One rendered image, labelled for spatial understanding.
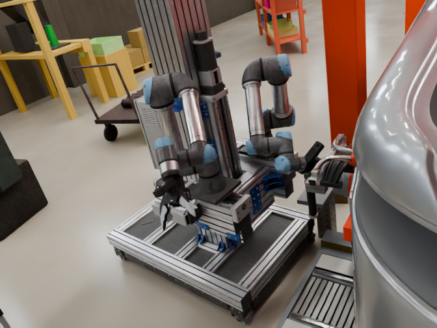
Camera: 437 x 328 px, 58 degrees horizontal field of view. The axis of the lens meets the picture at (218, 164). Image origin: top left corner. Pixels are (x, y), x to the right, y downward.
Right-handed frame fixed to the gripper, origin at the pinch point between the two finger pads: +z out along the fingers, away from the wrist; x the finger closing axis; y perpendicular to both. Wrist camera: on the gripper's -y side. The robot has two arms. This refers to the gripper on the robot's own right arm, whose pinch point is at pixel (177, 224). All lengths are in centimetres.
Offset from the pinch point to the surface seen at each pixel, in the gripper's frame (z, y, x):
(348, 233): 16, 47, -44
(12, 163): -143, 75, 220
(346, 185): -7, 68, -46
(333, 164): -13, 49, -48
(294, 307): 36, 112, 16
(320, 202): -18, 124, -16
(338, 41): -74, 65, -69
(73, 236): -67, 110, 194
